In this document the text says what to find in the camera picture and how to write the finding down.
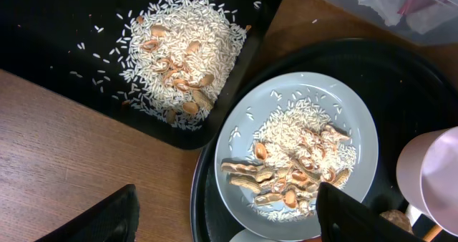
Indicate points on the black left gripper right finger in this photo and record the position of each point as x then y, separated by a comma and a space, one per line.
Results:
342, 218

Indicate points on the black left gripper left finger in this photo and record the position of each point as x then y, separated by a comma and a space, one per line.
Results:
114, 219

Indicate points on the white cup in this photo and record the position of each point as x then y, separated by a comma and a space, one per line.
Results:
248, 236

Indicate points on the pink bowl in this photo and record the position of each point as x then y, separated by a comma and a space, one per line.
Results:
426, 173

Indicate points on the pile of rice and shells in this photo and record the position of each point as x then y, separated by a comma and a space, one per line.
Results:
174, 57

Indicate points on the red snack wrapper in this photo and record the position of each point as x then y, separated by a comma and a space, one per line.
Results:
412, 6

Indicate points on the clear plastic waste bin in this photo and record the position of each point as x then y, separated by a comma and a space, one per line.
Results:
445, 33

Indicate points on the brown walnut shell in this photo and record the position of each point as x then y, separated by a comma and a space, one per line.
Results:
398, 219

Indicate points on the rice and peanut shells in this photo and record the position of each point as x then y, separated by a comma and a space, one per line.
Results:
294, 150

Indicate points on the wooden chopstick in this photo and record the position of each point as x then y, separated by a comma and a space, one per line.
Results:
432, 233

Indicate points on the grey round plate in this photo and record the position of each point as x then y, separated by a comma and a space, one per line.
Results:
345, 110

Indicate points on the black rectangular tray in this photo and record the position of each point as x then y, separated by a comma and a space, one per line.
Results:
79, 48

